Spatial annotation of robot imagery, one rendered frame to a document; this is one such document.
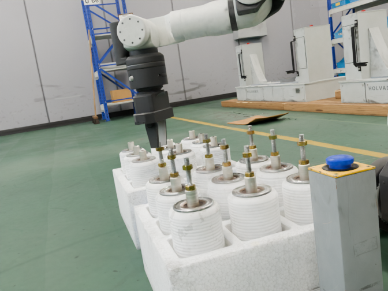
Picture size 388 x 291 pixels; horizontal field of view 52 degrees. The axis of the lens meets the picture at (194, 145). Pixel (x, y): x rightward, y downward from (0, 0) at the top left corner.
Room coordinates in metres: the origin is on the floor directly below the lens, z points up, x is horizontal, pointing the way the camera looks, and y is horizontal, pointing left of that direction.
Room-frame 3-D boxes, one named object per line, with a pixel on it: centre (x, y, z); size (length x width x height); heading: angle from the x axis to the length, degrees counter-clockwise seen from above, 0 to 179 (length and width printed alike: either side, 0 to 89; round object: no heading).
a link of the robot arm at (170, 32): (0.93, 0.05, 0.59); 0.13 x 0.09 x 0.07; 78
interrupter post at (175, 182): (0.81, 0.05, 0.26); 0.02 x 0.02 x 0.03
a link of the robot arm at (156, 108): (0.92, 0.08, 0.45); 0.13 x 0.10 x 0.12; 154
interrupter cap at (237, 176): (0.84, -0.06, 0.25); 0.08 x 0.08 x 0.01
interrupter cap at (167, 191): (0.81, 0.05, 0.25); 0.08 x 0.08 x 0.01
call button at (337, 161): (0.58, -0.22, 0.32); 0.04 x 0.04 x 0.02
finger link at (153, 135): (0.90, 0.09, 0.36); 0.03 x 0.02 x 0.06; 64
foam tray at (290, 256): (0.84, -0.06, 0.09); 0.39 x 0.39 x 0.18; 16
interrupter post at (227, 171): (0.84, -0.06, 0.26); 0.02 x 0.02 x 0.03
